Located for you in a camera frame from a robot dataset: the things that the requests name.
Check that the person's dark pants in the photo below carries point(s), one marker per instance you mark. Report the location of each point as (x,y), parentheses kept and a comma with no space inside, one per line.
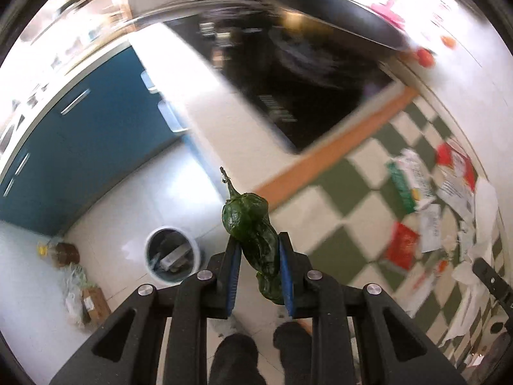
(236,357)

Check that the white paper packet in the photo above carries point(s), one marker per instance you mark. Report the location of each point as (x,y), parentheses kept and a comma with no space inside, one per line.
(431,226)

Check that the green pepper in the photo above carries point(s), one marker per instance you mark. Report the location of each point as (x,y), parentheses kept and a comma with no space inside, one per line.
(248,224)

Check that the brown oil bottle yellow cap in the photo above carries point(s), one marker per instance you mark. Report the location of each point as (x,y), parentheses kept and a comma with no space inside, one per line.
(64,253)

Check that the white round trash bin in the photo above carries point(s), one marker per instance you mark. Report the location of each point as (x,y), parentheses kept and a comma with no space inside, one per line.
(164,276)

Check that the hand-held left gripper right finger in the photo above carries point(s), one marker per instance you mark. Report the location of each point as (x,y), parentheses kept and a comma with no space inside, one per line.
(286,278)

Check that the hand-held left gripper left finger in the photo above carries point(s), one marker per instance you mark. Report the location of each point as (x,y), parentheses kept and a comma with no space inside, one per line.
(232,278)

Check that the green white packet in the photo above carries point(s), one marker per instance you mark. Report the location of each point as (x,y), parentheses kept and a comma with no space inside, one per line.
(408,180)

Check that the small red packet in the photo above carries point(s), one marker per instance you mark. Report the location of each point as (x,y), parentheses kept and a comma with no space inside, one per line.
(402,244)

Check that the black wok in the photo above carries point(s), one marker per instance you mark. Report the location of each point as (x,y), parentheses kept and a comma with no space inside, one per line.
(340,20)

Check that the grey wrapper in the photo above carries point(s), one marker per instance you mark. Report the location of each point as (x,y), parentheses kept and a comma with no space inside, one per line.
(172,254)

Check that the clear crumpled plastic bags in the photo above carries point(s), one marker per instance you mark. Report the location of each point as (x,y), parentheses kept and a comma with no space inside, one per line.
(72,288)

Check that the black gas stove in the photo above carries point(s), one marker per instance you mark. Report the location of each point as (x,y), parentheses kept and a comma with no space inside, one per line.
(280,100)

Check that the blue stove-side cabinet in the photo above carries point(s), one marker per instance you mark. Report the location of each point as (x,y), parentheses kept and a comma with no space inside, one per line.
(200,156)

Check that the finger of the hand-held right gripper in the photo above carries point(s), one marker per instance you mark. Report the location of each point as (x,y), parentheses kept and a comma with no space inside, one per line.
(491,280)

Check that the colourful printed wall sticker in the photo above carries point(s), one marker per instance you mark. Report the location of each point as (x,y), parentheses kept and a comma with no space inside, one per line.
(388,10)

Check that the red white packet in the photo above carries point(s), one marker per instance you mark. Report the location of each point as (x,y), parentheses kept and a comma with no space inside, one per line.
(455,186)

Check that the blue sink cabinet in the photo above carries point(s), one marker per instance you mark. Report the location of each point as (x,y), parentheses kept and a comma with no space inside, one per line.
(100,140)

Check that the small cardboard box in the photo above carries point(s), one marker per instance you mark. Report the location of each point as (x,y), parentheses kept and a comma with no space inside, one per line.
(94,304)

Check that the white tissue paper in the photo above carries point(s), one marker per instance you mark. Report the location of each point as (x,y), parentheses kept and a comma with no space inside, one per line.
(485,216)

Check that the green white checkered tablecloth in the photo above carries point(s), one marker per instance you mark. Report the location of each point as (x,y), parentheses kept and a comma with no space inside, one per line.
(344,248)

